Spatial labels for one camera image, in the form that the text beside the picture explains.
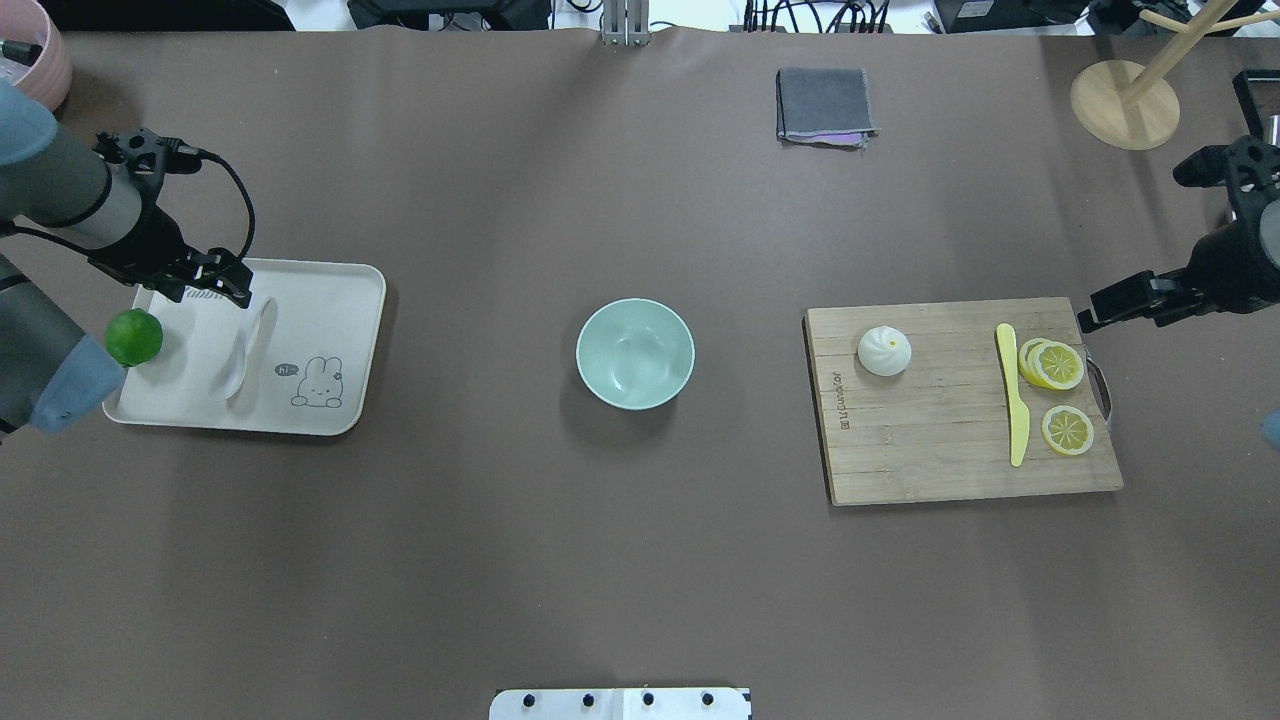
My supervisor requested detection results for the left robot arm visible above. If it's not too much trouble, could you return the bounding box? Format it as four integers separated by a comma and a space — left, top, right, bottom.
1, 85, 253, 436

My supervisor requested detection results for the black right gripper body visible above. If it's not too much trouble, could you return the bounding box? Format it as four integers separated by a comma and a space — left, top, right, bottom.
1155, 217, 1279, 327

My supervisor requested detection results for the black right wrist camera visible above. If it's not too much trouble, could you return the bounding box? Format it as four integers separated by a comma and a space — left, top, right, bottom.
1172, 135, 1279, 222

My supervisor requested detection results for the upper lemon slice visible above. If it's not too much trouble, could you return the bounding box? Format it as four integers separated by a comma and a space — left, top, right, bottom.
1018, 338, 1085, 391

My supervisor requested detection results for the wooden mug tree stand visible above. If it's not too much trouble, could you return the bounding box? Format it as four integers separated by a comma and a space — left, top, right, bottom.
1069, 1, 1279, 151

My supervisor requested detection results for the black left camera cable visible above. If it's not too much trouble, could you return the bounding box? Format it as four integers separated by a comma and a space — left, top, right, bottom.
195, 149, 257, 263

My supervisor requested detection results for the pink ice bowl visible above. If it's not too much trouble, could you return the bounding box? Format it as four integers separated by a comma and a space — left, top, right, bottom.
1, 1, 72, 115

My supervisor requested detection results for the lemon slice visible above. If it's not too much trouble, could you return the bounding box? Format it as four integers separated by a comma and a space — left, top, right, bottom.
1018, 338, 1085, 391
1039, 405, 1096, 456

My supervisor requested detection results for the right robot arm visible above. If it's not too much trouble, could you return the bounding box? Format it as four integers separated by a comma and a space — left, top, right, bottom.
1076, 200, 1279, 334

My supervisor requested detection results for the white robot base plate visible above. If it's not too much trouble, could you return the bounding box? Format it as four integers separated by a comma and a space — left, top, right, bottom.
488, 685, 753, 719

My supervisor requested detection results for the lower lemon slice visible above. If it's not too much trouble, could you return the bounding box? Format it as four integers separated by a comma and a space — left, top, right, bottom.
1039, 405, 1096, 456

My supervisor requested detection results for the folded grey cloth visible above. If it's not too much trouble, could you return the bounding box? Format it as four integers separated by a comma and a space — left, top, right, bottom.
774, 67, 881, 149

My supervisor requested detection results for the white ceramic spoon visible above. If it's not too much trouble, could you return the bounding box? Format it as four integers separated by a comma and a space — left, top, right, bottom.
209, 295, 276, 401

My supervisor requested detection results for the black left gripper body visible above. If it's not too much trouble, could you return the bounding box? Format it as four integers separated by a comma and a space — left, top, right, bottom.
88, 206, 216, 302

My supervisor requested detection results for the mint green bowl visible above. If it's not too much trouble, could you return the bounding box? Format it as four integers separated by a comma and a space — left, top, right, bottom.
575, 299, 698, 411

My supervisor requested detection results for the aluminium frame post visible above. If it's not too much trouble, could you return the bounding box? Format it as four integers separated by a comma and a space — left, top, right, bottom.
600, 0, 652, 47

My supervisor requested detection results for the green lime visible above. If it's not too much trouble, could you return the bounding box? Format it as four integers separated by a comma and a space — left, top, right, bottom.
102, 307, 164, 368

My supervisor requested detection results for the bamboo cutting board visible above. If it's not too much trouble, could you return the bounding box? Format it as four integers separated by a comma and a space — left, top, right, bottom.
804, 297, 1124, 506

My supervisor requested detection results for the yellow plastic knife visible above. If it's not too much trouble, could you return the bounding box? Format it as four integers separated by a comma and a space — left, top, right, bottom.
995, 323, 1030, 468

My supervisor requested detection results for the white steamed bun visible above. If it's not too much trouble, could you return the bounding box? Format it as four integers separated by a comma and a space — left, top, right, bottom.
856, 325, 913, 377

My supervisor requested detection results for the cream rabbit print tray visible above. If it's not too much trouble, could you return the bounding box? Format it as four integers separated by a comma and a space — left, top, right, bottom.
102, 258, 387, 436

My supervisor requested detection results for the dark tray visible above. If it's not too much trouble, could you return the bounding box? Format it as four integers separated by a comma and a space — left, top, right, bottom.
1231, 69, 1279, 146

